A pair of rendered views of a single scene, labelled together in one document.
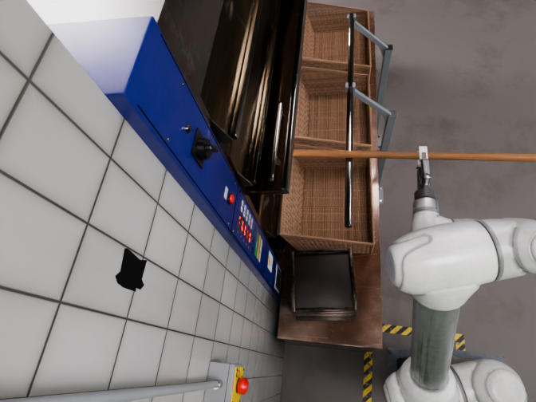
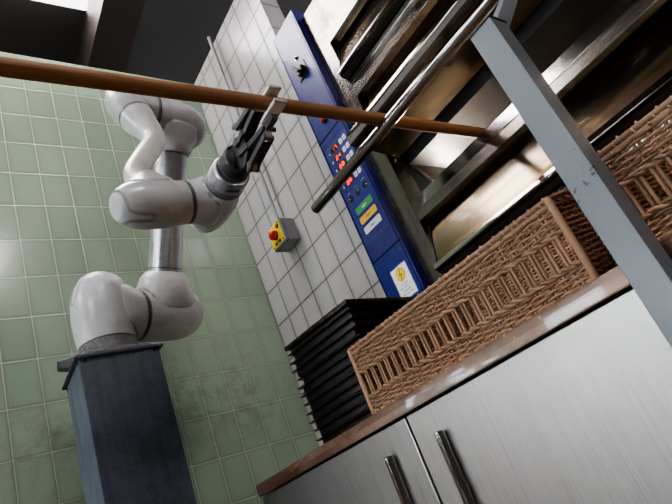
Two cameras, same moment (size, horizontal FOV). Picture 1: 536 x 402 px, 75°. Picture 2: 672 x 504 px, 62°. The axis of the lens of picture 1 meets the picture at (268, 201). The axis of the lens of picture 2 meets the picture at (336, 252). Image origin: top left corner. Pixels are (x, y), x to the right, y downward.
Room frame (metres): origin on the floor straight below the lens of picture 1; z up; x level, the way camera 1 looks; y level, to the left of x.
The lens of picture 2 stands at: (0.95, -1.49, 0.44)
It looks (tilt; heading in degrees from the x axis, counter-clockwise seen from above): 24 degrees up; 112
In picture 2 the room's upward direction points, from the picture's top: 23 degrees counter-clockwise
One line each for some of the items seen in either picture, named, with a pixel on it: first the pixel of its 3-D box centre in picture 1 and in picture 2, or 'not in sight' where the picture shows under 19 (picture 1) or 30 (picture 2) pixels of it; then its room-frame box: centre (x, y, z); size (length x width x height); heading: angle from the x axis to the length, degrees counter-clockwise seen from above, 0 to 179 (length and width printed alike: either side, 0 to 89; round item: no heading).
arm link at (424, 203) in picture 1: (425, 207); (228, 176); (0.40, -0.55, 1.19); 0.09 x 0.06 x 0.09; 64
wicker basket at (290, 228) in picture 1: (328, 197); (506, 286); (0.80, -0.32, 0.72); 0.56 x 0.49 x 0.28; 156
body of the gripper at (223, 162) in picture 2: (424, 190); (240, 155); (0.47, -0.58, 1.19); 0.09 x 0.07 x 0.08; 154
